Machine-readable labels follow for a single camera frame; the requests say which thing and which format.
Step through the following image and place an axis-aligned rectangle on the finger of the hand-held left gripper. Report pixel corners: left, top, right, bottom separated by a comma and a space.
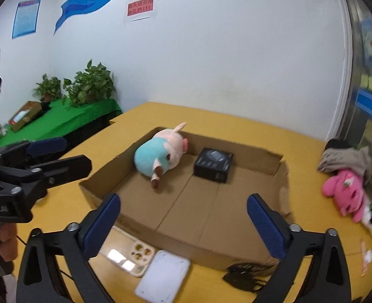
0, 155, 92, 209
0, 137, 68, 168

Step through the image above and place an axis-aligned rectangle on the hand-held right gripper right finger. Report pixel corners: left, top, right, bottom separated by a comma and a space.
247, 193, 352, 303

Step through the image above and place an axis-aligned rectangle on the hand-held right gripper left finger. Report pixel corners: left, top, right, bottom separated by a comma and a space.
15, 192, 121, 303

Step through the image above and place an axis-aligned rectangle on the beige phone case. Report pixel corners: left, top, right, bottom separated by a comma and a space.
105, 241, 156, 277

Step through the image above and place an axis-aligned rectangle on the black power adapter with cable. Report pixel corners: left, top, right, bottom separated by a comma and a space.
223, 263, 279, 292

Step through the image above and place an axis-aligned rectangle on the large cardboard box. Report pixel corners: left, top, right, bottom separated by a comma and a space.
79, 126, 292, 272

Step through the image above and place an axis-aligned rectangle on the white power bank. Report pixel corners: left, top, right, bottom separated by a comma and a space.
134, 249, 191, 303

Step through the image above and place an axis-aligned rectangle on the pink and teal pig plush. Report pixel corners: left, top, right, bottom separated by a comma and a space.
134, 121, 189, 190

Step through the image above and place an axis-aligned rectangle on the person's left hand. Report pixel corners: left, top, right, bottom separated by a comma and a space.
0, 219, 18, 262

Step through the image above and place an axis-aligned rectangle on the green table cloth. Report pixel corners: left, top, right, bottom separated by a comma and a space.
0, 98, 123, 150

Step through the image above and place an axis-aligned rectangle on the small cardboard box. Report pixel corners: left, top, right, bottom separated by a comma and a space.
8, 101, 44, 132

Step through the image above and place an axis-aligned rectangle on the small potted plant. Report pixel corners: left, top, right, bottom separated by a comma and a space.
34, 74, 63, 102

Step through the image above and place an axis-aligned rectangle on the large potted plant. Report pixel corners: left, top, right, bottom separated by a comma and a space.
63, 59, 116, 106

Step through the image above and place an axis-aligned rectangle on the small black box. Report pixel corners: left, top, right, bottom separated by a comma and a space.
194, 147, 234, 184

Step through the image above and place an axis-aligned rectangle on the pink plush toy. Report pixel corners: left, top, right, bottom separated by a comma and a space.
321, 169, 369, 223

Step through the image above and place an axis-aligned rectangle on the grey cloth bag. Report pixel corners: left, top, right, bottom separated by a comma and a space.
318, 138, 372, 185

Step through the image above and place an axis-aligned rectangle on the glass door with blue stripe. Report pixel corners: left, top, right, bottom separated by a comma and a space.
326, 0, 372, 203

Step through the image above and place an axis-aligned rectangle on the blue wall poster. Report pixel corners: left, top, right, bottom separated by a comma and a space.
12, 0, 42, 39

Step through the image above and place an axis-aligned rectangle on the blue wave wall decal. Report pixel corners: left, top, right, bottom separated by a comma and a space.
53, 0, 309, 36

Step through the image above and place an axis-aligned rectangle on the red and white wall sign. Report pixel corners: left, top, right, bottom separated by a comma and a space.
124, 0, 156, 22

